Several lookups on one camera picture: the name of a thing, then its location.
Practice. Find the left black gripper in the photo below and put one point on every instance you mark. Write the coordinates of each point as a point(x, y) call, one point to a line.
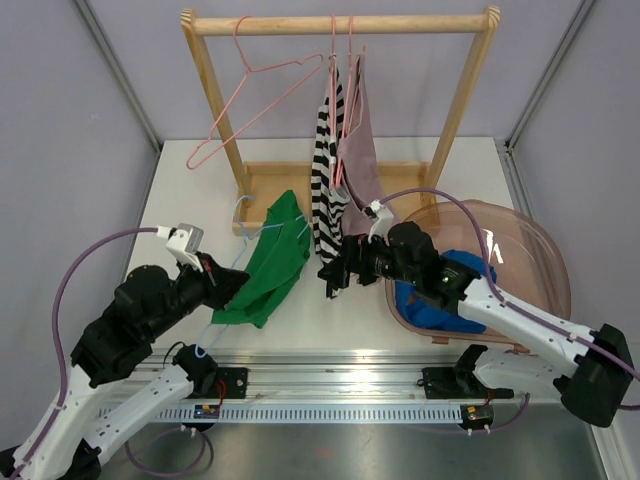
point(227, 281)

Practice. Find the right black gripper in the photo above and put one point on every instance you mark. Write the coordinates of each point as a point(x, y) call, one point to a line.
point(338, 271)

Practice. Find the green tank top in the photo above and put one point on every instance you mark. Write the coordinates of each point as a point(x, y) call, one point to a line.
point(270, 270)

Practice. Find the black white striped tank top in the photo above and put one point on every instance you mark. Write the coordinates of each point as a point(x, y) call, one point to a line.
point(327, 204)

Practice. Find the blue tank top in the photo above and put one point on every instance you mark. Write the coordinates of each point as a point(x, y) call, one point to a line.
point(418, 314)

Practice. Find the pink hanger of striped top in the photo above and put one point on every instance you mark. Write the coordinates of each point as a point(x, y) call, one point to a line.
point(336, 111)

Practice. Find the pink wire hanger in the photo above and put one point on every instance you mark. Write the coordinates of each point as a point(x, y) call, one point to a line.
point(264, 80)

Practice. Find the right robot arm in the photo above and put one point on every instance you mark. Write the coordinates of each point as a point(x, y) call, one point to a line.
point(589, 371)

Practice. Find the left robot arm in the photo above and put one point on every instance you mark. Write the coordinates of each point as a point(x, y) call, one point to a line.
point(77, 441)

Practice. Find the pink tank top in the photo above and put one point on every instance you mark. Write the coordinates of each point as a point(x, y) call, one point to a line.
point(360, 168)

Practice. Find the wooden clothes rack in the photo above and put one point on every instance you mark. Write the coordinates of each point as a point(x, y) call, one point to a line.
point(260, 183)

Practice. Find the translucent pink plastic basket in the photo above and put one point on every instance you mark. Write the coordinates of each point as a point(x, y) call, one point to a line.
point(524, 260)

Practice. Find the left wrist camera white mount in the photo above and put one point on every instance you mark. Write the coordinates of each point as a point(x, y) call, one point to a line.
point(183, 243)

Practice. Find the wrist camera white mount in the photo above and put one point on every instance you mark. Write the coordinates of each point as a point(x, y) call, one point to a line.
point(183, 243)
point(381, 218)

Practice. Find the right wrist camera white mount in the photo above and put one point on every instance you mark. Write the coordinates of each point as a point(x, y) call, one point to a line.
point(381, 218)

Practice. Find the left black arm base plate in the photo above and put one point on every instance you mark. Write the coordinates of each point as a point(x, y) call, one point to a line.
point(230, 382)

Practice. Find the aluminium rail base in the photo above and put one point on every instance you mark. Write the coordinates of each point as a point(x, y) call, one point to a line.
point(372, 375)

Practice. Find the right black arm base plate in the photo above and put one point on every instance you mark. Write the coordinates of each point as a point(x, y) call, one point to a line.
point(451, 383)

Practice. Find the white slotted cable duct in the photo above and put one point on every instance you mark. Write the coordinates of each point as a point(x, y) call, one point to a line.
point(283, 413)

